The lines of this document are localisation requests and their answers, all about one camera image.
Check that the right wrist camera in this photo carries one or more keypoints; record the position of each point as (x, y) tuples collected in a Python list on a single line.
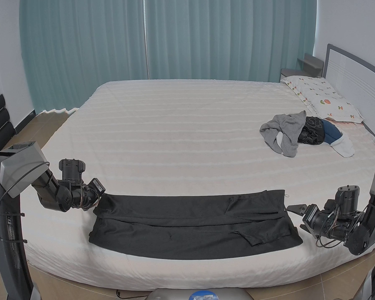
[(330, 205)]

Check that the bed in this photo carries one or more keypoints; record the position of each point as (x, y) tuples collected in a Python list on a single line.
[(175, 120)]

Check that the grey garment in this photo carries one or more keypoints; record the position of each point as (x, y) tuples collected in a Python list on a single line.
[(287, 127)]

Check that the black patterned garment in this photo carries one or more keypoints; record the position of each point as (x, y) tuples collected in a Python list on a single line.
[(312, 131)]

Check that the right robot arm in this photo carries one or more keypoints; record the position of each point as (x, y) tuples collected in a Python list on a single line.
[(362, 233)]

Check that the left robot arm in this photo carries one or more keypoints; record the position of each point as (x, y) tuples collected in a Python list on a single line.
[(18, 164)]

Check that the grey bedside table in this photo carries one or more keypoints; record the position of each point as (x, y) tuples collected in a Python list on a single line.
[(311, 62)]

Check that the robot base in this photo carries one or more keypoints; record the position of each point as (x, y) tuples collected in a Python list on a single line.
[(175, 295)]

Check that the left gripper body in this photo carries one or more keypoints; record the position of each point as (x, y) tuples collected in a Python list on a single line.
[(92, 194)]

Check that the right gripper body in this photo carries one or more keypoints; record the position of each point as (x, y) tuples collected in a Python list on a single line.
[(318, 222)]

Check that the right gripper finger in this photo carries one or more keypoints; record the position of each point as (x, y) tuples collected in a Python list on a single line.
[(298, 209), (308, 230)]

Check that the blue-green curtain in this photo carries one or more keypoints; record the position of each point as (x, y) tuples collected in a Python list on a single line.
[(225, 27), (81, 42)]

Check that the dark blue garment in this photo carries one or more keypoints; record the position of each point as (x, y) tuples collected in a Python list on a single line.
[(331, 133)]

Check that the white printed pillow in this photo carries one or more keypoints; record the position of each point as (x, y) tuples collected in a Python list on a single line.
[(325, 97)]

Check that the black T-shirt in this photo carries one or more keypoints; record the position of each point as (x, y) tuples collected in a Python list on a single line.
[(190, 230)]

